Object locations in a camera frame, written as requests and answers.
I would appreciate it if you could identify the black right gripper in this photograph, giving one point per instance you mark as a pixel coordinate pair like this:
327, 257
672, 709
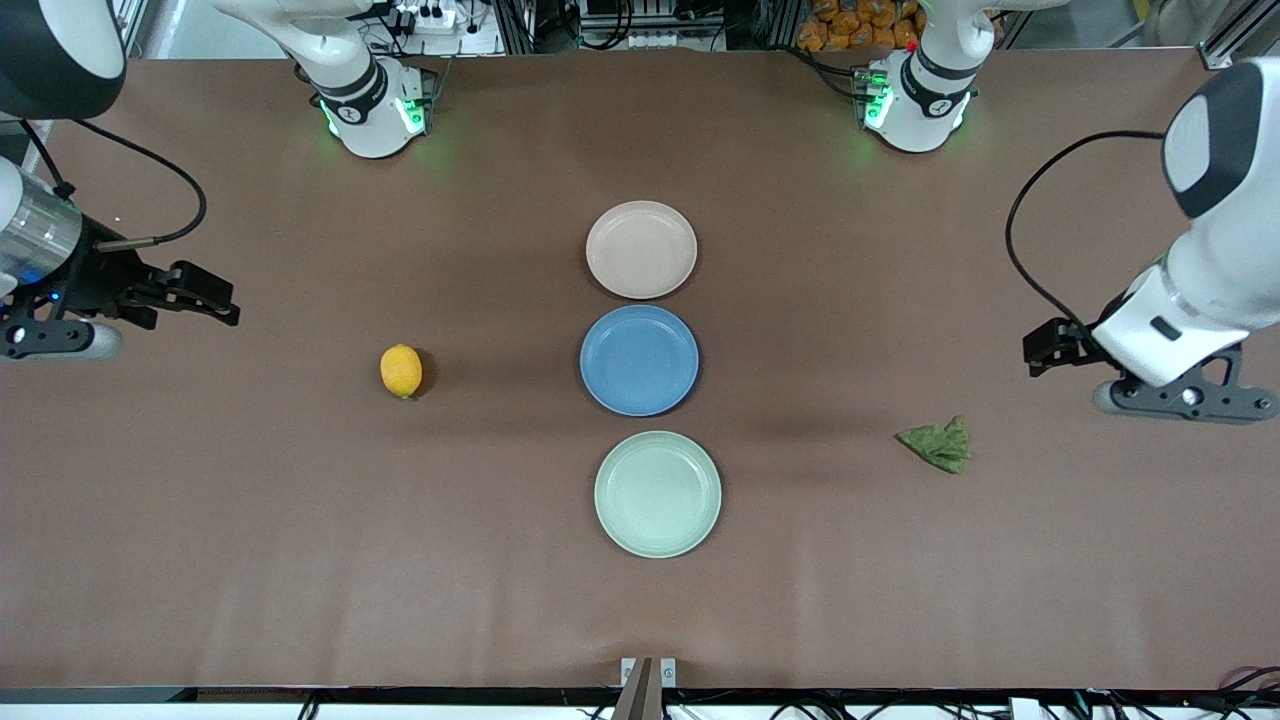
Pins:
103, 279

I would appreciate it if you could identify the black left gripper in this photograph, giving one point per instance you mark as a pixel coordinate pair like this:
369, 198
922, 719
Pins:
1060, 345

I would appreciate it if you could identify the green lettuce leaf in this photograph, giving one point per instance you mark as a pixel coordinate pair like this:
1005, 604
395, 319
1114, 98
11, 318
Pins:
940, 447

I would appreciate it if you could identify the yellow lemon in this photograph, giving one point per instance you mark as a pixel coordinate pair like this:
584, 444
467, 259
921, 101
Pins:
401, 370

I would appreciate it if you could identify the white Franka left arm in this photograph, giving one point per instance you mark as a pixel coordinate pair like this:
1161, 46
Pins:
1220, 260

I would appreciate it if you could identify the white Franka right arm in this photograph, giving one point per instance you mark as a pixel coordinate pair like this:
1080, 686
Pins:
360, 90

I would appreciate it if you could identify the brown table cover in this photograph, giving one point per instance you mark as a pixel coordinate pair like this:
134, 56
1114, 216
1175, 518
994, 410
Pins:
300, 500

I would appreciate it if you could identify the white power strip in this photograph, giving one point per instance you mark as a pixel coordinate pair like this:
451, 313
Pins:
430, 18

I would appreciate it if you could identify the bag of orange items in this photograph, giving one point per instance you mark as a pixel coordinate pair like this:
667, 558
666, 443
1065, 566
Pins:
850, 25

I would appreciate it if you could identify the blue round plate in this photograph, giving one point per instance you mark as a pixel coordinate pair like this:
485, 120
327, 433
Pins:
640, 360

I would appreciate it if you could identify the pale green round plate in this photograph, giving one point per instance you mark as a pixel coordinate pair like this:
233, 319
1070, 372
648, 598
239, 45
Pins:
657, 495

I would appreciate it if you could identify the beige round plate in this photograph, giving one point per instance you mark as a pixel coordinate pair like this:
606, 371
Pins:
640, 250

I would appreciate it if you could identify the aluminium frame profile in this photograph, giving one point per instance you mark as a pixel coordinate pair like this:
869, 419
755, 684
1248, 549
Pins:
1235, 40
133, 25

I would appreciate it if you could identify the dark frame post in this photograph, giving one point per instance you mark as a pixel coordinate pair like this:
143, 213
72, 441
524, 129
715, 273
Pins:
517, 25

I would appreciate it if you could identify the aluminium camera post bracket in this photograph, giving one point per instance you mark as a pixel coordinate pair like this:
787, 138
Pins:
648, 690

